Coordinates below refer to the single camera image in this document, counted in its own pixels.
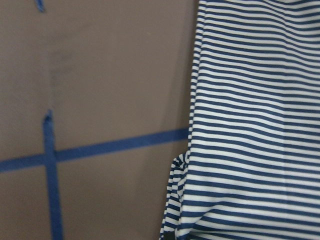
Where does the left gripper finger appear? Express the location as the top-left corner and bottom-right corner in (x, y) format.
(163, 232), (174, 240)

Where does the blue white striped polo shirt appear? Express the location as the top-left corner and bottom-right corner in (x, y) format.
(159, 0), (320, 240)

